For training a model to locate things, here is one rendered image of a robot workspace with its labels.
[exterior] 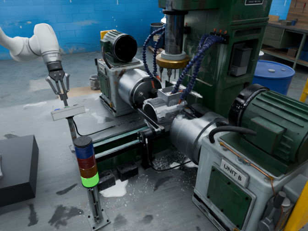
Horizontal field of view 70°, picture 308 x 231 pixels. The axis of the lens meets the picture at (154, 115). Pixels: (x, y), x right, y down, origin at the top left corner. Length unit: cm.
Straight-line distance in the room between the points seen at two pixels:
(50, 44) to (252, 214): 119
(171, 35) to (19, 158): 96
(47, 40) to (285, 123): 114
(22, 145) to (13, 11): 539
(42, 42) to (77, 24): 525
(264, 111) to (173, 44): 57
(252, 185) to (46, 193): 90
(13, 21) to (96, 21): 195
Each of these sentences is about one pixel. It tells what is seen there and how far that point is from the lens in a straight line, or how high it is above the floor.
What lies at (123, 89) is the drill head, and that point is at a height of 108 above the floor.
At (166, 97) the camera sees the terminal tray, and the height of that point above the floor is 113.
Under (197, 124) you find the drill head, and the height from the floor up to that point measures 114.
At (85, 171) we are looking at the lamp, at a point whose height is 111.
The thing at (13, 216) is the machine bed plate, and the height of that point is 80.
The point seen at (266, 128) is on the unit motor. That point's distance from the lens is 70.
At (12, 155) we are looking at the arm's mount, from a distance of 134.
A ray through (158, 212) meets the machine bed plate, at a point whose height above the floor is 80.
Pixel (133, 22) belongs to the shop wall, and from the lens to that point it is 683.
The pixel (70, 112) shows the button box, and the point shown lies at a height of 106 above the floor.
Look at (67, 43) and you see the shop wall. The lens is 663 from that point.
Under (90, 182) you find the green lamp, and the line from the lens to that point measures 85.
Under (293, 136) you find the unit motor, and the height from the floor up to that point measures 130.
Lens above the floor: 166
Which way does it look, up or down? 31 degrees down
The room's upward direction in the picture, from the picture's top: straight up
